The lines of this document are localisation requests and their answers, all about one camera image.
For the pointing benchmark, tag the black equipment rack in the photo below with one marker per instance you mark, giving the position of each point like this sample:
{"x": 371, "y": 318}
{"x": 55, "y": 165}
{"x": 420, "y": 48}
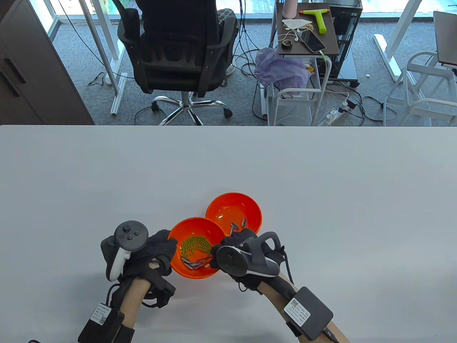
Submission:
{"x": 344, "y": 21}

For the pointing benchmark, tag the heap of green beans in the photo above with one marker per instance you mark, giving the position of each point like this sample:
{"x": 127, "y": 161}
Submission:
{"x": 195, "y": 245}

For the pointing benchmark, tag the person's right hand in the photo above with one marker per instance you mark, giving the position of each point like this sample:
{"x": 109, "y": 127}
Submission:
{"x": 239, "y": 237}

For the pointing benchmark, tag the white frame chair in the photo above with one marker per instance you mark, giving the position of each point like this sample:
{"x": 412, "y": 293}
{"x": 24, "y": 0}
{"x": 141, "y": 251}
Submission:
{"x": 433, "y": 102}

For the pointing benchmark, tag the orange bowl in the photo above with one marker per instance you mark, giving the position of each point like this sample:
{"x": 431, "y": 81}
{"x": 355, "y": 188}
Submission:
{"x": 192, "y": 225}
{"x": 232, "y": 207}

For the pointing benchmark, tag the white face mask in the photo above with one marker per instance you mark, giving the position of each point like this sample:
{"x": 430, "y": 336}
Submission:
{"x": 294, "y": 23}

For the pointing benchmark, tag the person's right forearm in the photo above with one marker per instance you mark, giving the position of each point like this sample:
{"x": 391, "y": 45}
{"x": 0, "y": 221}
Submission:
{"x": 275, "y": 296}

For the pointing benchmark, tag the black office chair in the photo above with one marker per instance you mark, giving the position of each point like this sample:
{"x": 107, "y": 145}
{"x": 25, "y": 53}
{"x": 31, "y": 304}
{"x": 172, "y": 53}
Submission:
{"x": 178, "y": 71}

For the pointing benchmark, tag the person's left forearm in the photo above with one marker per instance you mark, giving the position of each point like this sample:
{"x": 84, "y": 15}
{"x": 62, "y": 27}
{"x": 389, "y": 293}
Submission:
{"x": 134, "y": 300}

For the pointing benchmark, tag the white power strip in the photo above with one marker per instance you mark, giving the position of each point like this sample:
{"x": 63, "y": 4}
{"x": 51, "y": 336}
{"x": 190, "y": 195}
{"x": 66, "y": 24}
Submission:
{"x": 332, "y": 115}

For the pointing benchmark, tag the white earphones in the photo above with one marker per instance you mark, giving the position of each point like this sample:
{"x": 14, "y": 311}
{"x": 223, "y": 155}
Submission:
{"x": 287, "y": 35}

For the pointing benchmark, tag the grey panel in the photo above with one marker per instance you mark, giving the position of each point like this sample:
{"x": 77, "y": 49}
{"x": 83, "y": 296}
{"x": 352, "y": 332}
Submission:
{"x": 446, "y": 35}

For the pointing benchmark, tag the black smartphone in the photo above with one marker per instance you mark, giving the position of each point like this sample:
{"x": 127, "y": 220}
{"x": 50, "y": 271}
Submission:
{"x": 312, "y": 41}

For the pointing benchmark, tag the white desk leg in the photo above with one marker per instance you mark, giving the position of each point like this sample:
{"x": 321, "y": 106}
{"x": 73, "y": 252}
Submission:
{"x": 391, "y": 60}
{"x": 116, "y": 85}

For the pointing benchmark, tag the green squeegee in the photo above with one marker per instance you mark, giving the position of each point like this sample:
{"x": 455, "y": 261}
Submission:
{"x": 322, "y": 25}

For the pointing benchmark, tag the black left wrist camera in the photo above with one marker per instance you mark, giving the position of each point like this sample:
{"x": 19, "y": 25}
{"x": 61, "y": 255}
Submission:
{"x": 162, "y": 291}

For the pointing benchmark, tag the grey right hand controller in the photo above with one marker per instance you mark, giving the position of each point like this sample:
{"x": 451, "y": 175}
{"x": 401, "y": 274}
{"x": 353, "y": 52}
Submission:
{"x": 250, "y": 257}

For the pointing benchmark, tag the black labelled right forearm box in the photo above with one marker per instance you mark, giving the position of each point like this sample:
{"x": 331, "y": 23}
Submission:
{"x": 312, "y": 314}

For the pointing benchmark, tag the pink bottle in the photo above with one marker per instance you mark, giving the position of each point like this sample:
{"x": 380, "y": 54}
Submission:
{"x": 290, "y": 9}

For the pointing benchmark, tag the black tape roll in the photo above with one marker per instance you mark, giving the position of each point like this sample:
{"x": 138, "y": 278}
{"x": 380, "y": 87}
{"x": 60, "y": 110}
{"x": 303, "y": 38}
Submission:
{"x": 287, "y": 43}

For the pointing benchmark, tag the white cart with brown top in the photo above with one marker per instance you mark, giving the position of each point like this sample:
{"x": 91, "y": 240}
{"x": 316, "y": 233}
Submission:
{"x": 330, "y": 41}

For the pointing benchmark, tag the person's left hand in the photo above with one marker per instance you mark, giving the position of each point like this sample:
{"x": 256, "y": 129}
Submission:
{"x": 157, "y": 250}

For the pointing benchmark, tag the black labelled left forearm box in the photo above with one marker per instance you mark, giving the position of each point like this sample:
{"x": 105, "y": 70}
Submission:
{"x": 98, "y": 328}

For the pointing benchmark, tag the metal tweezers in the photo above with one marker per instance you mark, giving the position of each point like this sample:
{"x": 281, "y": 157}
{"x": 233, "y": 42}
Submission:
{"x": 205, "y": 258}

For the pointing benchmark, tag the grey left hand controller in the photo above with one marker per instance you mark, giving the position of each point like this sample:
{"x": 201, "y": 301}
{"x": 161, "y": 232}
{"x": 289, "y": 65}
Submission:
{"x": 130, "y": 235}

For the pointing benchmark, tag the dark brown cabinet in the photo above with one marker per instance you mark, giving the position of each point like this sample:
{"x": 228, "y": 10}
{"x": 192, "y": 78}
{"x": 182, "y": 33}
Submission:
{"x": 28, "y": 78}

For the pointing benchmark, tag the purple cloth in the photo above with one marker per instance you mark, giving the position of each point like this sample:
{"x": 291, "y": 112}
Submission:
{"x": 282, "y": 69}

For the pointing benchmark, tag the grey hand controller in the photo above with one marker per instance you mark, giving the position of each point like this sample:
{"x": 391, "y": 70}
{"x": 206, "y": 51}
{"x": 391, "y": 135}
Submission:
{"x": 250, "y": 257}
{"x": 130, "y": 235}

